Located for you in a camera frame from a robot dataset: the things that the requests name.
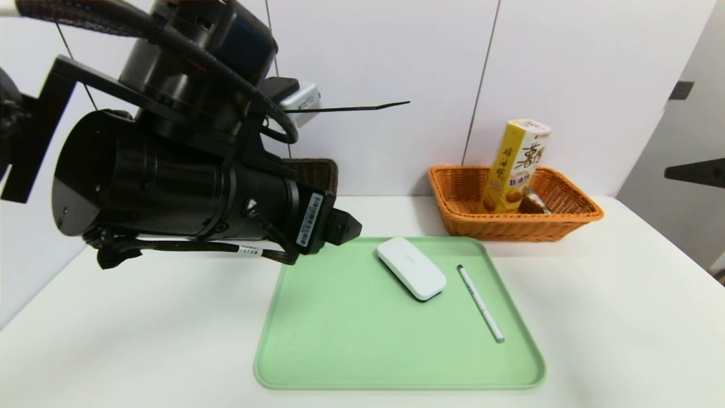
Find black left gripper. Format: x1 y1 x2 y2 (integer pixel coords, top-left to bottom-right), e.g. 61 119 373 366
236 155 363 256

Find yellow hexagonal snack box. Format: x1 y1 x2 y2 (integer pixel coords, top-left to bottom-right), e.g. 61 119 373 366
481 119 552 215

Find clear chocolate snack packet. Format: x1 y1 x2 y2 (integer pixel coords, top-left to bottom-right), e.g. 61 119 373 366
517 189 551 215

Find dark brown wicker basket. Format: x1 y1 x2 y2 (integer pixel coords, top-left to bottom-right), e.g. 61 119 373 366
282 158 339 198

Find orange wicker basket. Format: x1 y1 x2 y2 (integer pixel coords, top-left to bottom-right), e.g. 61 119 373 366
428 165 604 243

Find white oblong case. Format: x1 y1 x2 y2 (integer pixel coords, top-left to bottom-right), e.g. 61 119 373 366
377 237 447 301

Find light green plastic tray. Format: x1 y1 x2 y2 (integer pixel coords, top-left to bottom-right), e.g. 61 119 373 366
254 236 547 390

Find thin black zip tie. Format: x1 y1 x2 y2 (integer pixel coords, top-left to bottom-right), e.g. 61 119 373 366
283 101 411 113

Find white stylus pen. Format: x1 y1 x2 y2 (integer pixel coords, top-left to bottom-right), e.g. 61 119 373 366
457 265 505 344

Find thin labelled left arm cable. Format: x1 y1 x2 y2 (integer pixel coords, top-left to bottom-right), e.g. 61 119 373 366
85 227 298 270

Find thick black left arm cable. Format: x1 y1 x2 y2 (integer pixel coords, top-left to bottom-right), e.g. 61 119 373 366
14 0 299 145

